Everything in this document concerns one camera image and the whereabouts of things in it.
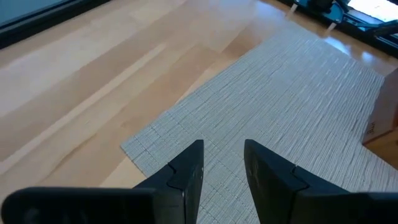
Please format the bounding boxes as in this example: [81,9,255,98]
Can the teal metal bar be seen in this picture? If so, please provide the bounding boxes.
[292,0,398,35]

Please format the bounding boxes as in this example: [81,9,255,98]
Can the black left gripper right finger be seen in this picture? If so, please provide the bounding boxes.
[243,138,351,224]

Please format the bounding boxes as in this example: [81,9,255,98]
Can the black aluminium table frame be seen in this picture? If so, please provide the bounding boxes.
[0,0,113,50]

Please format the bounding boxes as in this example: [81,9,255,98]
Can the grey woven placemat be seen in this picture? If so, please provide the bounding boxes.
[120,23,398,224]

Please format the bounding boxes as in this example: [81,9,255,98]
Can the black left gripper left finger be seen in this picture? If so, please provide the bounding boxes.
[133,139,205,224]

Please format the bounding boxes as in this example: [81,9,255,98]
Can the brown wooden tea box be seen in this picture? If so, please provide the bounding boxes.
[361,68,398,146]

